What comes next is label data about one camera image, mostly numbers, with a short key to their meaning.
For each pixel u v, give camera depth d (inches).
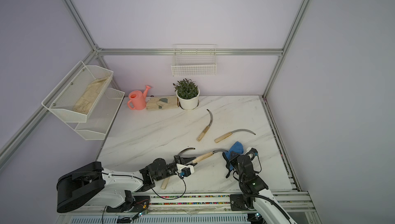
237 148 35.0
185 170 24.2
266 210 21.2
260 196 22.0
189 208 28.9
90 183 18.8
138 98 41.5
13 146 20.1
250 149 30.9
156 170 23.4
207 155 31.0
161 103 45.2
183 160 27.6
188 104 44.6
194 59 37.6
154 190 24.3
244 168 24.6
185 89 39.8
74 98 29.6
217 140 37.6
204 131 39.0
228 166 31.3
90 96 31.0
